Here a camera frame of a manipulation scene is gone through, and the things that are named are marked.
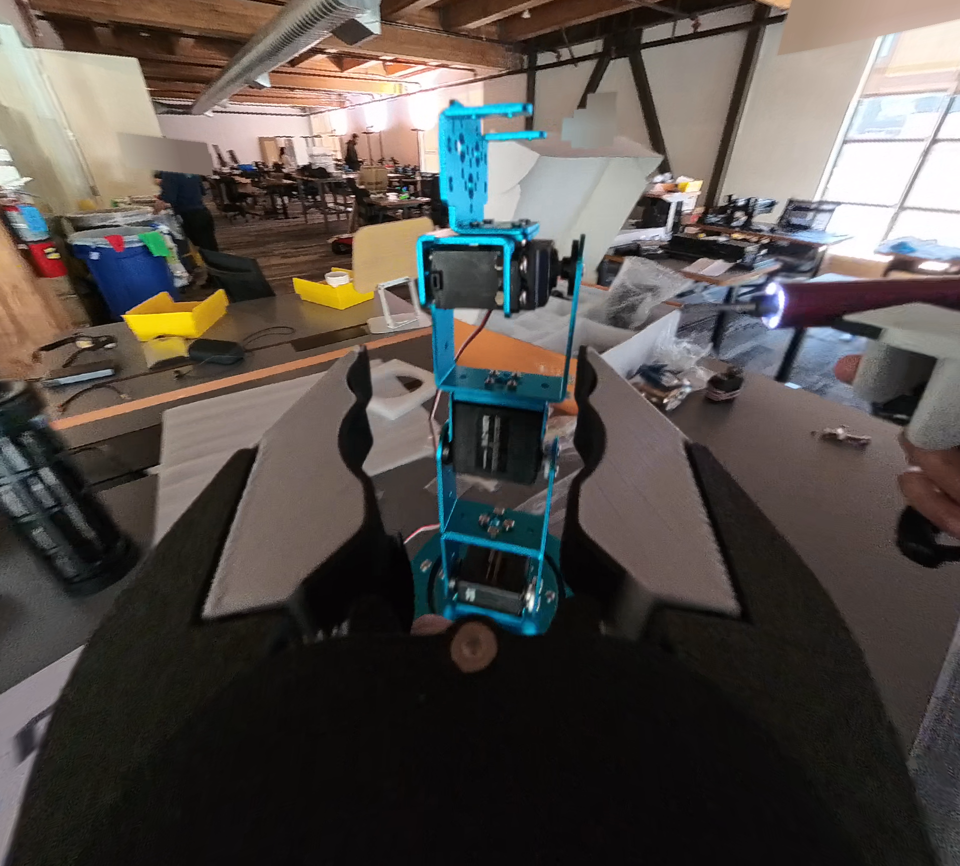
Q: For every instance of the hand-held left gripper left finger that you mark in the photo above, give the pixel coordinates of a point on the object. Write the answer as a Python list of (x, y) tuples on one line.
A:
[(300, 476)]

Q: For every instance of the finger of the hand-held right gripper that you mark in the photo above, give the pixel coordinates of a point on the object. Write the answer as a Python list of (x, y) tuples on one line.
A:
[(915, 329)]

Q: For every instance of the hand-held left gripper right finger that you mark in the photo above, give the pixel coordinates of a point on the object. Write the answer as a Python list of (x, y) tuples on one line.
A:
[(652, 498)]

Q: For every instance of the red electric screwdriver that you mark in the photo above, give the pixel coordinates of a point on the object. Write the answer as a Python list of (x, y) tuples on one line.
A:
[(862, 296)]

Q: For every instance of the blue toy robot arm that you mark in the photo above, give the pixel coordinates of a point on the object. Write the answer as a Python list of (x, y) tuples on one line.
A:
[(461, 160)]

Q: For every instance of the person's right hand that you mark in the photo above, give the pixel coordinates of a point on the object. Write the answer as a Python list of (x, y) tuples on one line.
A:
[(934, 487)]

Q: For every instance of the small metal parts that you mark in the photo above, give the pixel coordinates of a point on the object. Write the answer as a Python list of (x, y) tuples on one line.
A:
[(844, 436)]

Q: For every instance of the white foam sheet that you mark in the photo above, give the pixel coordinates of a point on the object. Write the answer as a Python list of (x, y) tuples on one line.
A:
[(225, 423)]

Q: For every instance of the white foam insert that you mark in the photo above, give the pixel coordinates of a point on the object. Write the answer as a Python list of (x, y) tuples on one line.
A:
[(379, 401)]

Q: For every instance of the large window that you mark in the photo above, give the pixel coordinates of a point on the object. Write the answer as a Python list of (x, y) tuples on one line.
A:
[(892, 160)]

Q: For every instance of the yellow plastic bin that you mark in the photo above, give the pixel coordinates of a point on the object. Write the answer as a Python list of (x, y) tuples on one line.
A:
[(330, 296), (176, 318)]

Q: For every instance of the black office chair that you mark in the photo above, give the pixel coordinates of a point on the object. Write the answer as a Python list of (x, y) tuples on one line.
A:
[(236, 277)]

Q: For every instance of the bubble wrap parts bag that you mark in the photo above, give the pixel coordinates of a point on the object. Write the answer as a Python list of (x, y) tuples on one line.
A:
[(645, 288)]

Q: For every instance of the beige board on white stand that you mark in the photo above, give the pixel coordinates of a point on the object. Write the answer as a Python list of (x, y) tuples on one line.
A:
[(386, 254)]

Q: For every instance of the smartphone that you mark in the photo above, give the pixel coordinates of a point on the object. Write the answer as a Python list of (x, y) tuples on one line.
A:
[(79, 377)]

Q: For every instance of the black ribbed case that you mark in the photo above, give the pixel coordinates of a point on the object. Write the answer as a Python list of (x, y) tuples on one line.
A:
[(52, 491)]

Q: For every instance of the eyeglasses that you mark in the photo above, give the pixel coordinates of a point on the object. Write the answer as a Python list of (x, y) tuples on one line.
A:
[(75, 343)]

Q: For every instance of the blue trash barrel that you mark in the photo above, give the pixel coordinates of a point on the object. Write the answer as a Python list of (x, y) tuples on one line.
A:
[(124, 277)]

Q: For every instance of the green cloth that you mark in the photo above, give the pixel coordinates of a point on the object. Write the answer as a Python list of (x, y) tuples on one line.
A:
[(154, 241)]

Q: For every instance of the white orange cardboard box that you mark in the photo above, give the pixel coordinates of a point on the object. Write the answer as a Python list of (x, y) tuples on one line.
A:
[(570, 183)]

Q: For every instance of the red fire extinguisher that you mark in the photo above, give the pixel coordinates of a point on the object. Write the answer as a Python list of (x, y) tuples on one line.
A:
[(46, 258)]

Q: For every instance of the white paper sheet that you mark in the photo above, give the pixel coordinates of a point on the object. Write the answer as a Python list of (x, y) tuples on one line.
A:
[(30, 686)]

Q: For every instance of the silver ceiling air duct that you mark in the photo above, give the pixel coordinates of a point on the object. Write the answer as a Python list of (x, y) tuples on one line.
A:
[(300, 25)]

